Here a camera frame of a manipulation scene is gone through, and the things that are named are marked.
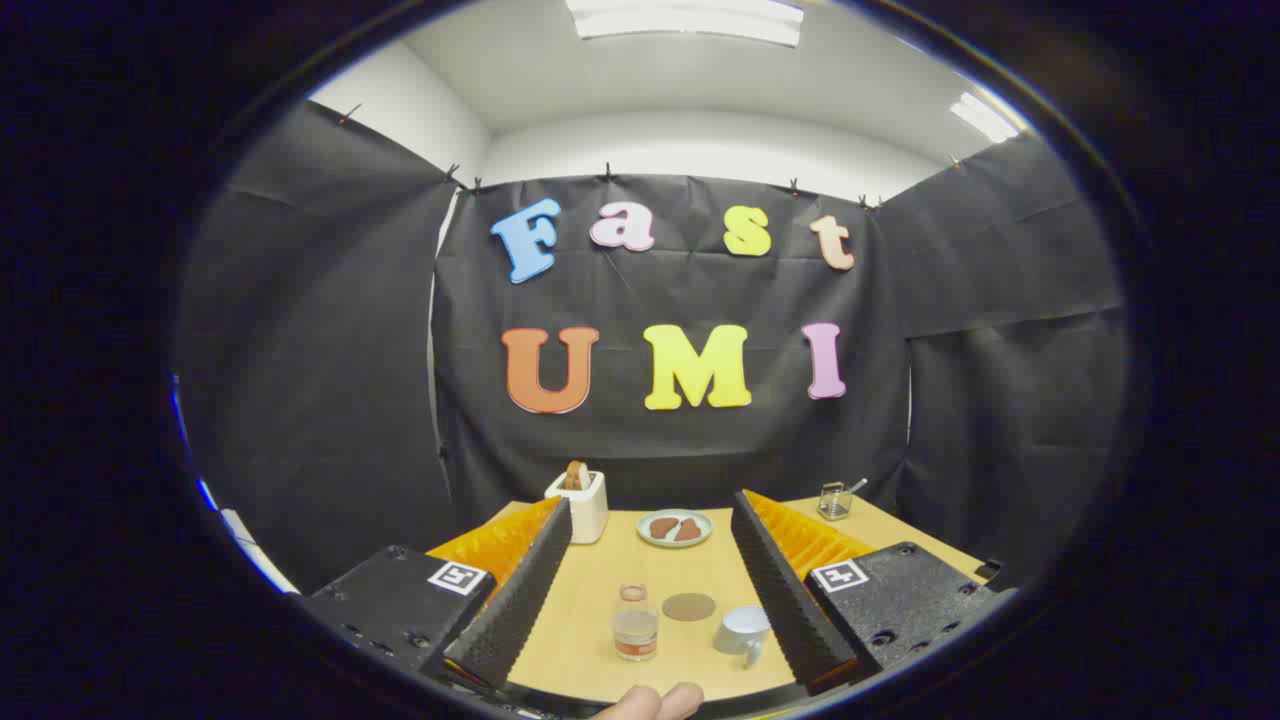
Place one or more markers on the pale green plate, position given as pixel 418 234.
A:
pixel 675 543

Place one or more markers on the brown meat piece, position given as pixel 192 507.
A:
pixel 662 527
pixel 689 531

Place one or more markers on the black backdrop cloth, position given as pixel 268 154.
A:
pixel 700 290

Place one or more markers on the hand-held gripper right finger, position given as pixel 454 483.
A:
pixel 785 600

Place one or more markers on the clear glass utensil holder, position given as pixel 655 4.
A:
pixel 834 502

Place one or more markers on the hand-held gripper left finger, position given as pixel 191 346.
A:
pixel 520 600

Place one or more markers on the round brown coaster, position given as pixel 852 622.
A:
pixel 689 607

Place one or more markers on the wooden table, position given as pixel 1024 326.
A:
pixel 590 600

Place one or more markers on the bread slice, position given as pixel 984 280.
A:
pixel 576 475

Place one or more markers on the white toaster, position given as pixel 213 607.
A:
pixel 586 515

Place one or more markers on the clear plastic juice bottle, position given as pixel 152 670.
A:
pixel 636 632

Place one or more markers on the large ceiling light panel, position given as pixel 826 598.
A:
pixel 690 20

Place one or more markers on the small ceiling light panel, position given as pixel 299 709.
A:
pixel 983 117

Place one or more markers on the pale blue cup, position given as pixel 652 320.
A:
pixel 742 628

